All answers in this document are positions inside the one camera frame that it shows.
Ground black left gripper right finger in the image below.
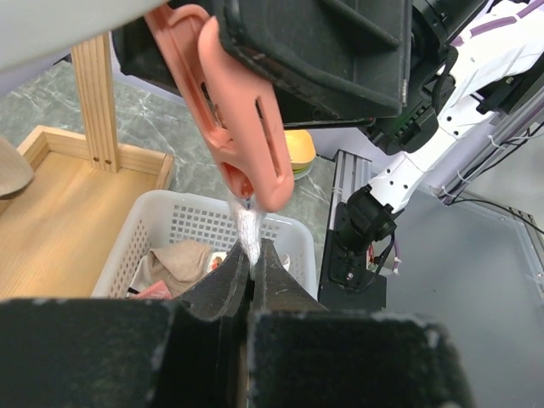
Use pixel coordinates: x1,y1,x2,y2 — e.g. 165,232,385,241
246,240,474,407

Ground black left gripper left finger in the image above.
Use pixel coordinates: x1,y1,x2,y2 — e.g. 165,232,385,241
1,245,249,407

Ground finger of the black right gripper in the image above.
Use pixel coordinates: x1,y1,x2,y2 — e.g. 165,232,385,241
112,0,414,128

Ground pink clothes peg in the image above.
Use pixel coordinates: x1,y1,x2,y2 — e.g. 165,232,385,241
144,4,294,213

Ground cream brown ribbed sock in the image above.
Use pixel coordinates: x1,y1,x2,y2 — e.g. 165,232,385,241
0,137,34,200

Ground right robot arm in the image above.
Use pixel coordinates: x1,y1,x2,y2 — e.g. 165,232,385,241
112,1,543,264

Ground wooden hanger stand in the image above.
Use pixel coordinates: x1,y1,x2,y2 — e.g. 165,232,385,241
1,34,174,298

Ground white round clip hanger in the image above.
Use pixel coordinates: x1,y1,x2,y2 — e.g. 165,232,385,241
1,0,164,71

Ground pink sock with green stripes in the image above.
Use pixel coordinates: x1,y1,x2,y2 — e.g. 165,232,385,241
130,280,173,300

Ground beige folded sock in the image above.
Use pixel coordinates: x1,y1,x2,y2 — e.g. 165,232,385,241
128,240,213,298

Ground red santa sock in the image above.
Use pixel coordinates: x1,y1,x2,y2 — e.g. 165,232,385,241
207,252,228,273

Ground yellow dish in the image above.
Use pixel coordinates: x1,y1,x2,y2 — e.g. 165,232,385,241
285,130,316,179

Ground white plastic laundry basket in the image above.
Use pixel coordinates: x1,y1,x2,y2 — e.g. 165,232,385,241
91,190,318,298

